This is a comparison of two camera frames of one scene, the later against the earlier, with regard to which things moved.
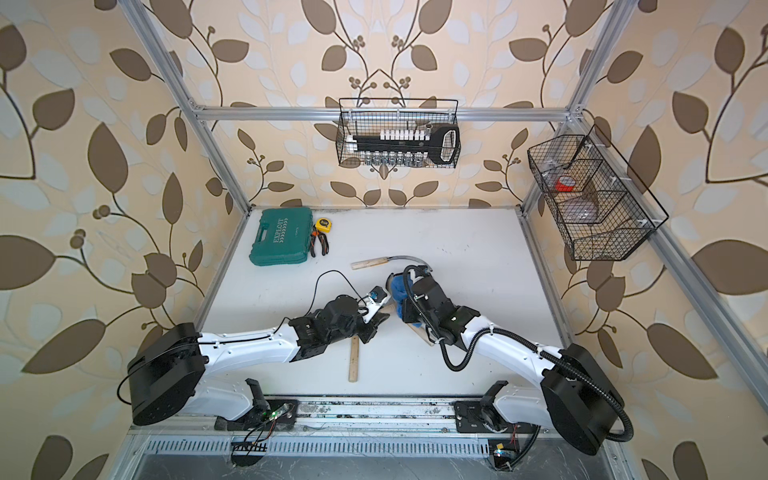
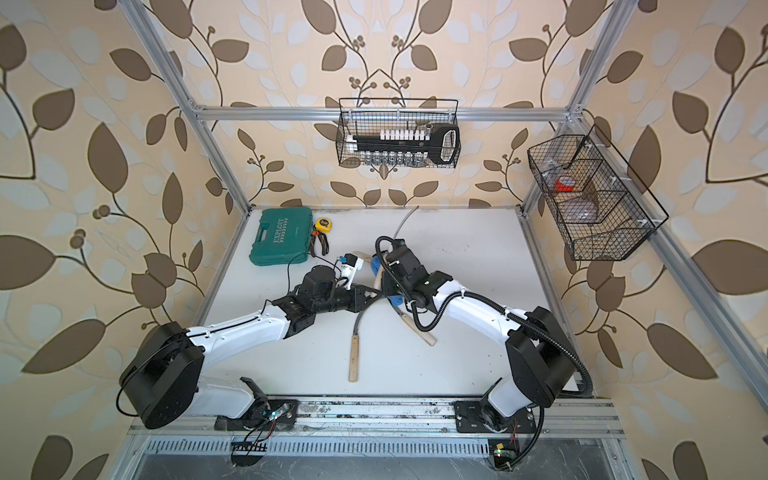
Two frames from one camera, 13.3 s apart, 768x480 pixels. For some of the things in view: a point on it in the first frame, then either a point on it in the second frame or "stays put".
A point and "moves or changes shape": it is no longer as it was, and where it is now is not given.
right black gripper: (408, 310) → (387, 283)
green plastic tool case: (283, 236) stays put
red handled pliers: (322, 239) stays put
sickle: (384, 260) moves or changes shape
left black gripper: (372, 327) → (357, 297)
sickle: (421, 331) stays put
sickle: (354, 359) stays put
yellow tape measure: (323, 224) stays put
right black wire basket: (602, 207) stays put
